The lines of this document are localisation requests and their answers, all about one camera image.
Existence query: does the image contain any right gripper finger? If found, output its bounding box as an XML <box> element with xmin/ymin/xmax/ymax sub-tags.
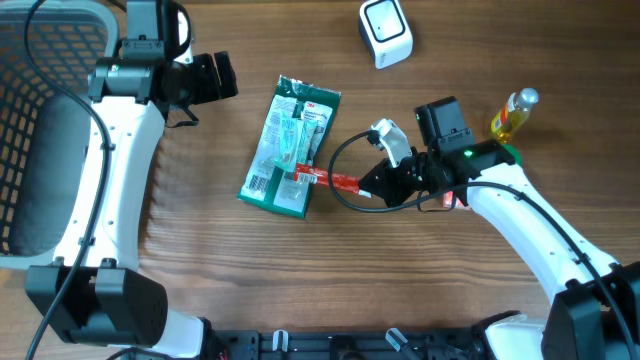
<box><xmin>358</xmin><ymin>158</ymin><xmax>393</xmax><ymax>189</ymax></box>
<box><xmin>367</xmin><ymin>184</ymin><xmax>400</xmax><ymax>208</ymax></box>

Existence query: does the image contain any red snack packet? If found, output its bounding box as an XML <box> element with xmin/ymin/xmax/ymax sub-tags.
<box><xmin>293</xmin><ymin>163</ymin><xmax>371</xmax><ymax>198</ymax></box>

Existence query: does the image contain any green lid white jar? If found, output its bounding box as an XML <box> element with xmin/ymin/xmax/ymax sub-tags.
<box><xmin>503</xmin><ymin>144</ymin><xmax>522</xmax><ymax>166</ymax></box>

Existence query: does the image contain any green 3M gloves package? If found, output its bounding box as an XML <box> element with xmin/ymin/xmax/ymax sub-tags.
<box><xmin>238</xmin><ymin>76</ymin><xmax>342</xmax><ymax>218</ymax></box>

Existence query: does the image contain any yellow liquid bottle silver cap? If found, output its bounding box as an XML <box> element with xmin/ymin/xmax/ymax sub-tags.
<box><xmin>490</xmin><ymin>88</ymin><xmax>539</xmax><ymax>144</ymax></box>

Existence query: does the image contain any pink tissue pack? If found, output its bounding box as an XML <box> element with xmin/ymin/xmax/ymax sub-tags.
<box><xmin>442</xmin><ymin>191</ymin><xmax>471</xmax><ymax>210</ymax></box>

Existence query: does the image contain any light teal small packet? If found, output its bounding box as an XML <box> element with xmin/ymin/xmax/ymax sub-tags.
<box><xmin>272</xmin><ymin>112</ymin><xmax>317</xmax><ymax>172</ymax></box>

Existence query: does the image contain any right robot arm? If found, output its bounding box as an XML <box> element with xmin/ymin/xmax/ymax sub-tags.
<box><xmin>359</xmin><ymin>97</ymin><xmax>639</xmax><ymax>359</ymax></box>

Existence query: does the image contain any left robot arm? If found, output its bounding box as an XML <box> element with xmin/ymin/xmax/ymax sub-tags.
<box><xmin>25</xmin><ymin>1</ymin><xmax>238</xmax><ymax>359</ymax></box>

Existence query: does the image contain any white barcode scanner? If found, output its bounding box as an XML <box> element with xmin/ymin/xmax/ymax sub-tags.
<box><xmin>358</xmin><ymin>0</ymin><xmax>413</xmax><ymax>69</ymax></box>

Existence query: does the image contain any grey plastic mesh basket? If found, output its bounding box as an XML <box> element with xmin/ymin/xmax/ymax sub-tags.
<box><xmin>1</xmin><ymin>1</ymin><xmax>119</xmax><ymax>270</ymax></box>

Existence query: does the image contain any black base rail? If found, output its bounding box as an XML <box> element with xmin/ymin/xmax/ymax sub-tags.
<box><xmin>207</xmin><ymin>328</ymin><xmax>489</xmax><ymax>360</ymax></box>

